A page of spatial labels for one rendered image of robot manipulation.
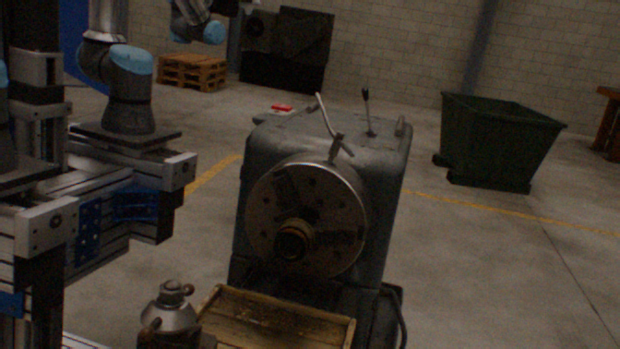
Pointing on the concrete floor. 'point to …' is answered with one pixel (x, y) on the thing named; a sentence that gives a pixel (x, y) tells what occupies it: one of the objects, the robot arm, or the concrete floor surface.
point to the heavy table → (609, 126)
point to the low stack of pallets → (192, 70)
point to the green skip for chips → (493, 142)
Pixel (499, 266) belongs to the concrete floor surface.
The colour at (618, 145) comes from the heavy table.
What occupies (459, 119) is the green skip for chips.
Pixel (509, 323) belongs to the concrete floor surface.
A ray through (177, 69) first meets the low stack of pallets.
